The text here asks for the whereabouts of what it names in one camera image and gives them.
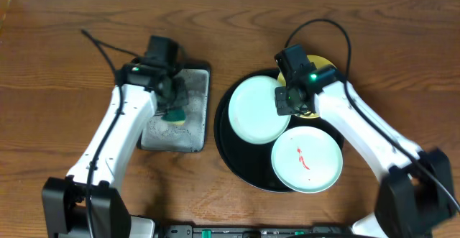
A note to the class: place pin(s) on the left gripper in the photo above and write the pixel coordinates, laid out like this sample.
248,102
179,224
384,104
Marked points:
180,87

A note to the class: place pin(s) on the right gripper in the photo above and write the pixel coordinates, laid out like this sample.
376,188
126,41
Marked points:
282,108

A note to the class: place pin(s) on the green yellow scrubbing sponge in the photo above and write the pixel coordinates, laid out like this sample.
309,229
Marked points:
175,116

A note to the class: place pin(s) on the light blue plate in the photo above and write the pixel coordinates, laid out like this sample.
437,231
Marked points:
252,112
307,159

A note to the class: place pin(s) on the light blue plate front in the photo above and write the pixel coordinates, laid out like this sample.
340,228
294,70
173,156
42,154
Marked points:
307,159

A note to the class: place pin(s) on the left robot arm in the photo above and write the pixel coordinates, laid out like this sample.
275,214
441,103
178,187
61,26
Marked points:
87,201

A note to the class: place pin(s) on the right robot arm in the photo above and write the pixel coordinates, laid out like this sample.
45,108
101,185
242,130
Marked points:
416,189

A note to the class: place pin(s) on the black rectangular soapy tray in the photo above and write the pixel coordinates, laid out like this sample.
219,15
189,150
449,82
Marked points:
190,135

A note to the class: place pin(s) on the round black serving tray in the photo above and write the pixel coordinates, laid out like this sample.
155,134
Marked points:
251,163

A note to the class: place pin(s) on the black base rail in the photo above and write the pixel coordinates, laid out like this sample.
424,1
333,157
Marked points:
188,231

